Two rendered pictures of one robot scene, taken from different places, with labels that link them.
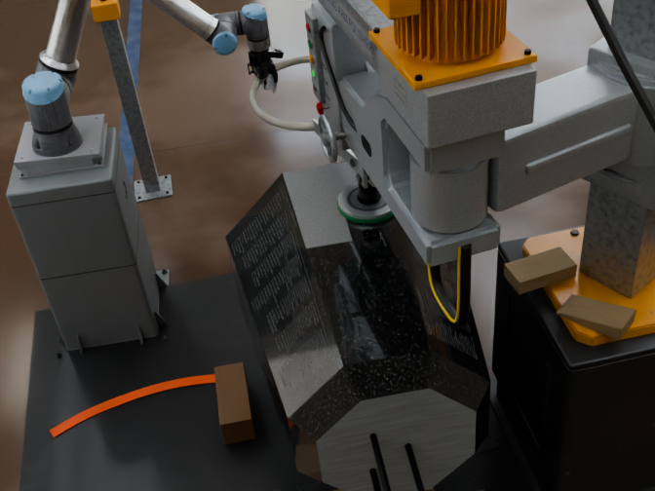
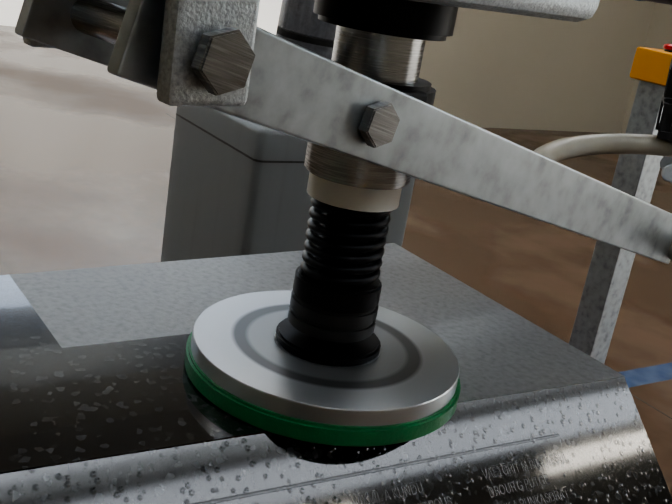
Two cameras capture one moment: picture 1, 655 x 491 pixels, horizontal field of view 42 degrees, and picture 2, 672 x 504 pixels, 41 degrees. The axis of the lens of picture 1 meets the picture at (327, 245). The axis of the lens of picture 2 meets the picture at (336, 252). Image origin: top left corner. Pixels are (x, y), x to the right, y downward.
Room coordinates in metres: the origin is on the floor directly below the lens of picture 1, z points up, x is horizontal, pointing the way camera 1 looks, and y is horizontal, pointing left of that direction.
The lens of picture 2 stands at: (2.03, -0.71, 1.19)
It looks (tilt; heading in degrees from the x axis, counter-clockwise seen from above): 18 degrees down; 59
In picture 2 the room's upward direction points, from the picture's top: 10 degrees clockwise
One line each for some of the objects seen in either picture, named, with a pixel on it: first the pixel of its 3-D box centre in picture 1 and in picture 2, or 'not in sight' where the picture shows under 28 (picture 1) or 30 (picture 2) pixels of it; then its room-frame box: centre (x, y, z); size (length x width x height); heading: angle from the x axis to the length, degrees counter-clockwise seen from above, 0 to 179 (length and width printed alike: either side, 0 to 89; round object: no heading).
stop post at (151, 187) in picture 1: (130, 101); (615, 250); (3.89, 0.90, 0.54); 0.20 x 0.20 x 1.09; 8
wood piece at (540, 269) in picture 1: (539, 270); not in sight; (2.01, -0.65, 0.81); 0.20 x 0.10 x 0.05; 106
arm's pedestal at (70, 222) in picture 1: (91, 242); (271, 291); (2.92, 0.99, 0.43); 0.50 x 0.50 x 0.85; 4
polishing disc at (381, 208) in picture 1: (368, 199); (326, 349); (2.37, -0.16, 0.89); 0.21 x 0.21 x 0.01
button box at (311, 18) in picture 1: (317, 56); not in sight; (2.41, -0.03, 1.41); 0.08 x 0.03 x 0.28; 14
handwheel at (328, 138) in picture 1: (338, 135); not in sight; (2.23, -0.07, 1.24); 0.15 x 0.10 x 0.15; 14
